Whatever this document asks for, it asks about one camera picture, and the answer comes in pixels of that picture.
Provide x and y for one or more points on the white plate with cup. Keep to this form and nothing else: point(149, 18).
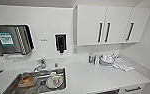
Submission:
point(54, 80)

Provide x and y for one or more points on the stainless steel sink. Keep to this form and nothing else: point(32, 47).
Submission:
point(11, 88)

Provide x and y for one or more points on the steel paper towel dispenser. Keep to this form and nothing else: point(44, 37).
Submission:
point(11, 39)

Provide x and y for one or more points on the black wall soap dispenser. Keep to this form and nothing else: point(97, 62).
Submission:
point(60, 42)

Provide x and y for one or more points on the stack of white bowls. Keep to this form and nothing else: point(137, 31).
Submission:
point(107, 59)

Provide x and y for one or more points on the white wall cabinet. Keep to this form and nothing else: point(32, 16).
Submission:
point(111, 25)

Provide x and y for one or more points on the blue dish soap bottle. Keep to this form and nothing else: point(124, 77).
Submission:
point(91, 59)

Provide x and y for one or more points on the small chrome sink knob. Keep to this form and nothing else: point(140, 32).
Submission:
point(56, 65)

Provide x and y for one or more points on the chrome sink faucet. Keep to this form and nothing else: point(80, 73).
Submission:
point(40, 65)

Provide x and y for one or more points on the white drawer unit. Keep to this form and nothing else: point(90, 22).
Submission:
point(134, 90)

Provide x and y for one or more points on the clear food container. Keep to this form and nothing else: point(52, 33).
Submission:
point(27, 80)

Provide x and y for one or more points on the small wall label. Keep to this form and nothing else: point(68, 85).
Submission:
point(44, 40)

